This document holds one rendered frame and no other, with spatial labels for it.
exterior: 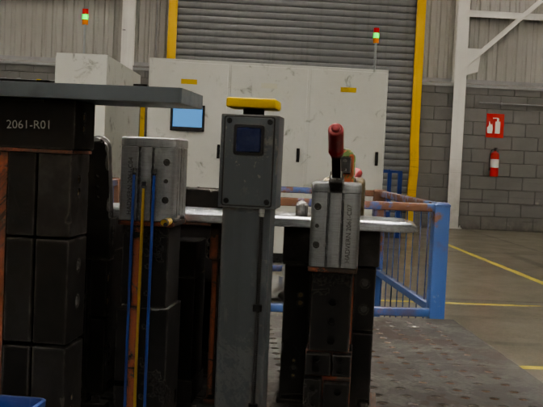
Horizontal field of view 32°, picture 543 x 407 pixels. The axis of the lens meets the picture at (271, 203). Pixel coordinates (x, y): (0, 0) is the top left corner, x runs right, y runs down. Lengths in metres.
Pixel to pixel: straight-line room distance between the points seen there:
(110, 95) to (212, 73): 8.28
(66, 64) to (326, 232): 8.29
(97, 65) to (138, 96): 8.33
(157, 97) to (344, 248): 0.35
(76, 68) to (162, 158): 8.19
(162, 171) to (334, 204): 0.24
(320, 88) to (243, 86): 0.77
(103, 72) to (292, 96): 1.89
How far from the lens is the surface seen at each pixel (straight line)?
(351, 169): 1.60
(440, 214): 3.39
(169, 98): 1.09
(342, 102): 9.46
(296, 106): 9.41
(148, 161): 1.29
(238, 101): 1.11
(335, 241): 1.26
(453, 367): 1.86
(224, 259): 1.12
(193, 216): 1.40
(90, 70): 9.43
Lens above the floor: 1.09
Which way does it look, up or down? 3 degrees down
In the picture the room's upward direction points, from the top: 3 degrees clockwise
